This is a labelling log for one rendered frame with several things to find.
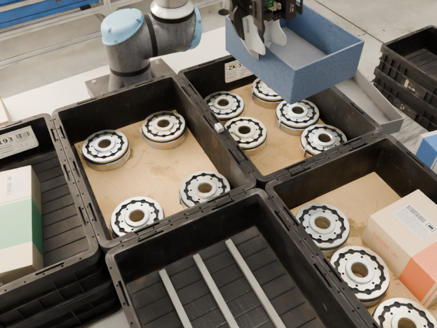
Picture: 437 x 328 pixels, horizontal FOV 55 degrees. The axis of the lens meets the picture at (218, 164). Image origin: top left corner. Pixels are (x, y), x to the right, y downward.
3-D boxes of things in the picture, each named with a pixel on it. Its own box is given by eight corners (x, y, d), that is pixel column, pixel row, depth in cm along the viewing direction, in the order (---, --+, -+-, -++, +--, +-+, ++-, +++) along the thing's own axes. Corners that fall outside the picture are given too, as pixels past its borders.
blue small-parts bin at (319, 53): (224, 49, 82) (224, 15, 76) (285, 27, 87) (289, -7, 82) (290, 105, 70) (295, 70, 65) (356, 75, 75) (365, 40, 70)
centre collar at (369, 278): (339, 265, 74) (339, 263, 73) (361, 254, 75) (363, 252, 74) (356, 289, 71) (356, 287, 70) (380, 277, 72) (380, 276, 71)
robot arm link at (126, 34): (104, 55, 122) (93, 10, 113) (149, 46, 125) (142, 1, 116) (112, 77, 114) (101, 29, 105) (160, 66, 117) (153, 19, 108)
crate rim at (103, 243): (52, 118, 95) (49, 110, 93) (175, 79, 103) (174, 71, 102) (105, 259, 70) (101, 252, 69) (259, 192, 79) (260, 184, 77)
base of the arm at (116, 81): (102, 86, 128) (94, 58, 121) (147, 71, 134) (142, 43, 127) (121, 112, 119) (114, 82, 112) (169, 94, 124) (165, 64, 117)
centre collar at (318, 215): (303, 220, 80) (304, 218, 80) (324, 209, 82) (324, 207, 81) (319, 239, 77) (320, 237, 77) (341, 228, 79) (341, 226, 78)
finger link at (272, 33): (276, 71, 70) (276, 21, 63) (257, 53, 73) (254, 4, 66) (292, 63, 70) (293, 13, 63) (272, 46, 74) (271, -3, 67)
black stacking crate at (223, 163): (66, 148, 102) (51, 112, 93) (179, 110, 110) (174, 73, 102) (117, 284, 78) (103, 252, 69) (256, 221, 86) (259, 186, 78)
